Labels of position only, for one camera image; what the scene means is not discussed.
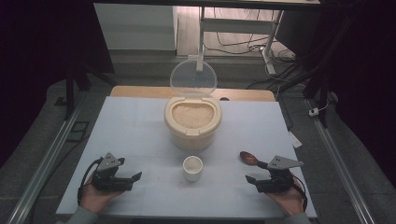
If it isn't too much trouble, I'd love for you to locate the wooden table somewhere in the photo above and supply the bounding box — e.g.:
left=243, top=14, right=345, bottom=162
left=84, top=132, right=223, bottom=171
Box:
left=110, top=85, right=276, bottom=103

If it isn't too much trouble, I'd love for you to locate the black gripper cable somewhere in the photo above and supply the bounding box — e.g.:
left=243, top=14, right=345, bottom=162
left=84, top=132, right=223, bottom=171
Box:
left=290, top=174, right=309, bottom=213
left=77, top=157, right=105, bottom=206

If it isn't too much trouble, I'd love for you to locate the white table cover sheet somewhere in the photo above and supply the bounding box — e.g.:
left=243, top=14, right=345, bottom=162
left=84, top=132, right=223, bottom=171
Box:
left=55, top=95, right=318, bottom=219

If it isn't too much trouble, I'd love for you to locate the white cabinet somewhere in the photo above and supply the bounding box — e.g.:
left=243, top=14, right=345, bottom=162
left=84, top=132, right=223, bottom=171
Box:
left=92, top=3, right=178, bottom=51

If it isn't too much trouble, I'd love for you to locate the clear round container lid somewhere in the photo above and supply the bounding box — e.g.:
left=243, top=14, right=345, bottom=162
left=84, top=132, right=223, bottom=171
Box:
left=169, top=54, right=219, bottom=96

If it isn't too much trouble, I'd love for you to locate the black metal stand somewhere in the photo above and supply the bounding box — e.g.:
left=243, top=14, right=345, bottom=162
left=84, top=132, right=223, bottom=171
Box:
left=278, top=8, right=361, bottom=129
left=54, top=60, right=119, bottom=121

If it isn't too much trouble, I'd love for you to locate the dark curtain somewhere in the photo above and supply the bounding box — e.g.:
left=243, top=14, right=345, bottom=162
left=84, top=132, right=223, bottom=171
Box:
left=311, top=0, right=396, bottom=189
left=0, top=0, right=116, bottom=171

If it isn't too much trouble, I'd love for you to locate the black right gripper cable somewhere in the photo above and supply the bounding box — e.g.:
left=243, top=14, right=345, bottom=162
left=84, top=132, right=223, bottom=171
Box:
left=290, top=174, right=309, bottom=213

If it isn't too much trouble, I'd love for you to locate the brown wooden spoon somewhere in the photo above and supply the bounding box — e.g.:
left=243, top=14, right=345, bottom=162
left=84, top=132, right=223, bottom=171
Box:
left=239, top=150, right=262, bottom=167

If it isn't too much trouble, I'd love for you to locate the white cup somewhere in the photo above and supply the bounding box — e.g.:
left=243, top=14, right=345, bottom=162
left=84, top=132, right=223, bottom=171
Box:
left=182, top=155, right=205, bottom=183

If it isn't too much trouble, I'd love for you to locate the uncooked rice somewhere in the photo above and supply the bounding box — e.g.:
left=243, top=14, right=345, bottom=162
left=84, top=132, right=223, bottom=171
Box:
left=171, top=102, right=216, bottom=130

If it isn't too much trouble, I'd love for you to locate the white paper tag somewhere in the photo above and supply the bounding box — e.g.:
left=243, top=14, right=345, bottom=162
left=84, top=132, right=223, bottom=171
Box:
left=287, top=130, right=304, bottom=149

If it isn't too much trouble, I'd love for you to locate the person's right hand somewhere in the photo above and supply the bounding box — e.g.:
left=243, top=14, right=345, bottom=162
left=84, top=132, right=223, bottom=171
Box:
left=263, top=182, right=308, bottom=217

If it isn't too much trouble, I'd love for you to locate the black floor cable bundle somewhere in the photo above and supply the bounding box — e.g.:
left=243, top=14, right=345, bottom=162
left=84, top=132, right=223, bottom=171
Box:
left=204, top=7, right=297, bottom=64

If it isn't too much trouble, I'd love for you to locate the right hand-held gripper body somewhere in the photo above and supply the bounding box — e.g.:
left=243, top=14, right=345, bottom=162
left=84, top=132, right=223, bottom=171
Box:
left=255, top=155, right=304, bottom=194

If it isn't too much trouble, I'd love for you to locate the white desk frame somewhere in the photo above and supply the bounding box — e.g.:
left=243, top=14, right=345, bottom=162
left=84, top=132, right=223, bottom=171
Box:
left=195, top=5, right=285, bottom=76

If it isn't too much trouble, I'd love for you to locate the cream plastic rice container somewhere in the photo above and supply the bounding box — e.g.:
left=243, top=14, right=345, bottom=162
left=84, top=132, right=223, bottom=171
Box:
left=163, top=94, right=223, bottom=153

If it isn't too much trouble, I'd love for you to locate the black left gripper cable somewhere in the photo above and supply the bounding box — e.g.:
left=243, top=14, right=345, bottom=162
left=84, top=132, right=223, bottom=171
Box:
left=77, top=157, right=105, bottom=206

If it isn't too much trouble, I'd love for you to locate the aluminium floor rail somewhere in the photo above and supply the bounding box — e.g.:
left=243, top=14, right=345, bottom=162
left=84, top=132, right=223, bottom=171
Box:
left=6, top=92, right=89, bottom=224
left=305, top=98, right=378, bottom=224

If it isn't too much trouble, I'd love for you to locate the person's left hand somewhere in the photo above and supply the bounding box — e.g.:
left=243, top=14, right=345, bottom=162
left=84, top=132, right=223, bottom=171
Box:
left=79, top=175, right=124, bottom=215

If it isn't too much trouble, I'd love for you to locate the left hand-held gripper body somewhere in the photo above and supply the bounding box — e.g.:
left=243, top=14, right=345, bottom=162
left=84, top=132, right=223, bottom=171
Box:
left=91, top=152, right=134, bottom=192

